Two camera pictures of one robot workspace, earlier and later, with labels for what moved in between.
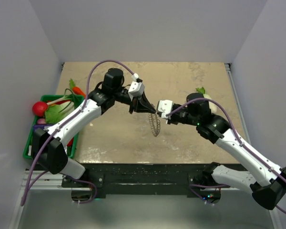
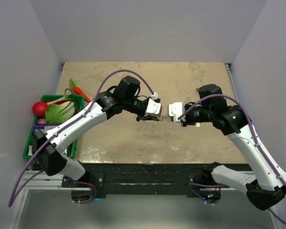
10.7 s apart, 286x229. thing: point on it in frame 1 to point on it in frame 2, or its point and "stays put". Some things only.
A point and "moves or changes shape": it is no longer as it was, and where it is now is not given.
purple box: x=42 y=126 stays put
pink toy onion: x=41 y=121 stays put
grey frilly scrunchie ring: x=155 y=123 moves or changes shape
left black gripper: x=137 y=105 to x=143 y=117
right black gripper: x=171 y=119 to x=188 y=121
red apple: x=39 y=108 stays put
